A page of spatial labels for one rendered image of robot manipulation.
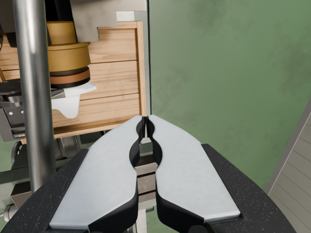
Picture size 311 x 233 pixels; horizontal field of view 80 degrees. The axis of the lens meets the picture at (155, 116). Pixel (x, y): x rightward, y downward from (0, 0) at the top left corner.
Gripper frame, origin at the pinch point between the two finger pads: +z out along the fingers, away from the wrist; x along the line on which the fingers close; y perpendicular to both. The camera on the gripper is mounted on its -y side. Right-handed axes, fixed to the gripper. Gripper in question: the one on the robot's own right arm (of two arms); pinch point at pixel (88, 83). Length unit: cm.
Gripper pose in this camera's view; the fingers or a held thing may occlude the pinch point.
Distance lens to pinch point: 35.3
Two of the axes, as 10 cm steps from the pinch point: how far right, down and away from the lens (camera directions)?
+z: 9.5, -1.4, 2.7
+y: 0.0, 8.8, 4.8
